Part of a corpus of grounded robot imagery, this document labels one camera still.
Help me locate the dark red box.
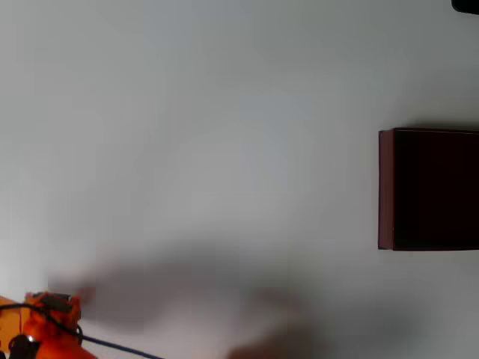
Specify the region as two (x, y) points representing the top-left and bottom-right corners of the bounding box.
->
(377, 127), (479, 252)

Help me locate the black object at image corner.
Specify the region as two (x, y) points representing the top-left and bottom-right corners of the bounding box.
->
(451, 0), (479, 15)

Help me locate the thin black cable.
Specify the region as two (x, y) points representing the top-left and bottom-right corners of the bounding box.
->
(0, 302), (84, 346)

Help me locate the blue cable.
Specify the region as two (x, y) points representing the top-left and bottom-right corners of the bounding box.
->
(80, 334), (166, 359)

